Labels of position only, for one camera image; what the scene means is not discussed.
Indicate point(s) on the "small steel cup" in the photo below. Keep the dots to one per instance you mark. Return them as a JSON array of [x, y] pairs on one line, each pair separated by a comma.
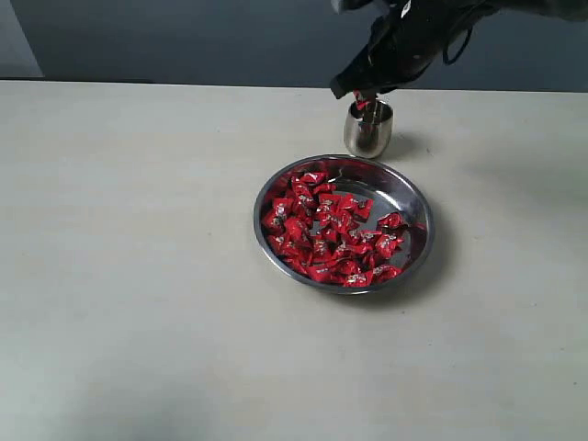
[[367, 130]]

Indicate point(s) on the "red candy left edge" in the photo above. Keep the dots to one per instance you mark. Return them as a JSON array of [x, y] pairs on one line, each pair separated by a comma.
[[276, 216]]

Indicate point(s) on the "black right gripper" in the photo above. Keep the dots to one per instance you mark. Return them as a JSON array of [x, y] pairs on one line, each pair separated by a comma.
[[406, 41]]

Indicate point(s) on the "round steel plate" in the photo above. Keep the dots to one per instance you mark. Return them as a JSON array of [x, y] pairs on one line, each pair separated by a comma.
[[321, 257]]

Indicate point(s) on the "red candy front bottom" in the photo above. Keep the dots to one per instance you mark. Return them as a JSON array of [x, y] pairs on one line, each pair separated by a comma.
[[359, 279]]

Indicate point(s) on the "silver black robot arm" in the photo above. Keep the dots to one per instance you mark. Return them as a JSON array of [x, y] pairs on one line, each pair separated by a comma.
[[574, 11]]

